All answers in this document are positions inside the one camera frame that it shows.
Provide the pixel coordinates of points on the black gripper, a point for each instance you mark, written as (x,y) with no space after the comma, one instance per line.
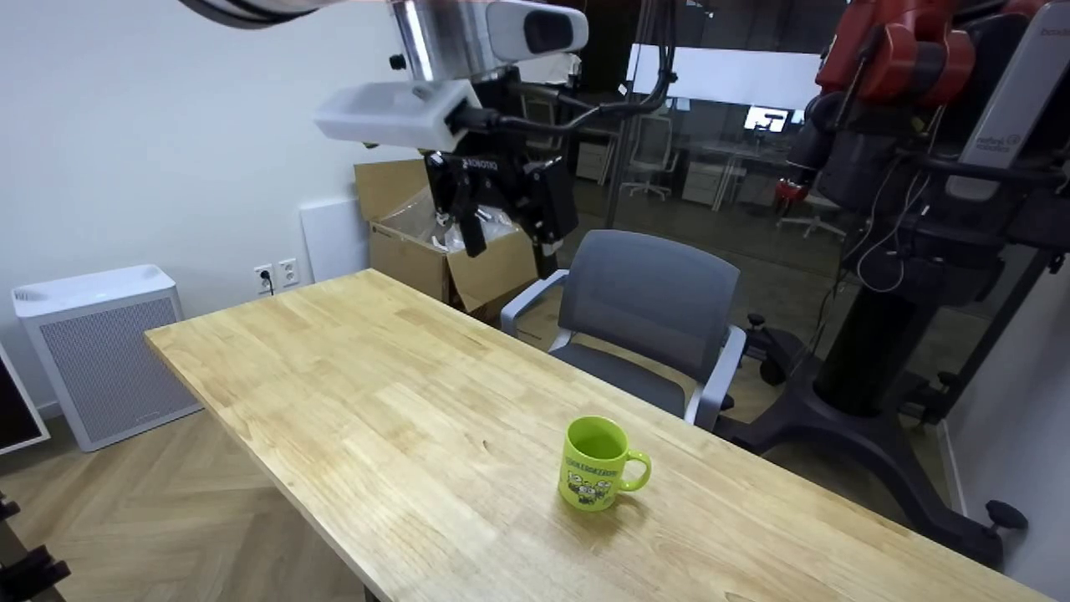
(516,185)

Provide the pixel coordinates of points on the yellow green mug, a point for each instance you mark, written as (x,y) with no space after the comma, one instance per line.
(591,469)

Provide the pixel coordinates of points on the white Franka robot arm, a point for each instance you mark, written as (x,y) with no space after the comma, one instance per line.
(388,111)

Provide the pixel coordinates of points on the open cardboard box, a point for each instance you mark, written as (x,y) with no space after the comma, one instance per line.
(491,278)

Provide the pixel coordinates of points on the grey chair with white arms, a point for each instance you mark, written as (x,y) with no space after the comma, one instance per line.
(654,295)

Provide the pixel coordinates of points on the mesh office chair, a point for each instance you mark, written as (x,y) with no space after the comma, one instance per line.
(654,151)

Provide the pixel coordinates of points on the white board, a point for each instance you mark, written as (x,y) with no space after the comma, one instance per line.
(722,77)

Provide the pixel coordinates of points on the small lit computer screen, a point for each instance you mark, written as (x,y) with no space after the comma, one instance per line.
(768,119)

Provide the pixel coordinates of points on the white swivel chair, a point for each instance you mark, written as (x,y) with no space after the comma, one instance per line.
(812,212)

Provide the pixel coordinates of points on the red and black Baxter robot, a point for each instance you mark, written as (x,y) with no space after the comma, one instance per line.
(891,55)

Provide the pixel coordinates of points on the white air purifier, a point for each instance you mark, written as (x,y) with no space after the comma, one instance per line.
(105,355)

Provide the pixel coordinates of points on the black framed monitor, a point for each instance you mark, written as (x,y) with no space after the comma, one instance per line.
(16,405)

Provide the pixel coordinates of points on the black clamp object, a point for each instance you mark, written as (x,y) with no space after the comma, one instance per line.
(29,575)

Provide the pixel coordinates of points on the white wall panel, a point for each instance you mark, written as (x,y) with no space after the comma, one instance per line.
(333,239)

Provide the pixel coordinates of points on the white wall outlet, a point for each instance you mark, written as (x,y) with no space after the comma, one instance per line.
(265,278)
(288,271)

